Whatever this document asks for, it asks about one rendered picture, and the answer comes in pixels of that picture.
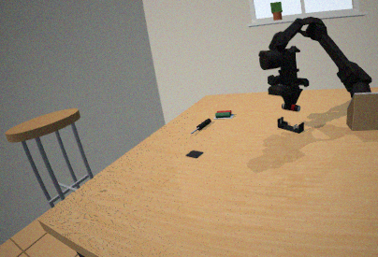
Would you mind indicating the black-handled screwdriver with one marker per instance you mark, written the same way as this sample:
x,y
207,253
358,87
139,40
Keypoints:
x,y
202,125

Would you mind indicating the black flat square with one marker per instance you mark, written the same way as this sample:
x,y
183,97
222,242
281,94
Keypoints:
x,y
194,153

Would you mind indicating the black cylindrical battery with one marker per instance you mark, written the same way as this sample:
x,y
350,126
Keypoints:
x,y
293,107

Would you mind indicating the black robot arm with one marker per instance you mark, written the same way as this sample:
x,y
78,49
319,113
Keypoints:
x,y
354,78

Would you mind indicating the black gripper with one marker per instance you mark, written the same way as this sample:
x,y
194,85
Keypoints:
x,y
289,87

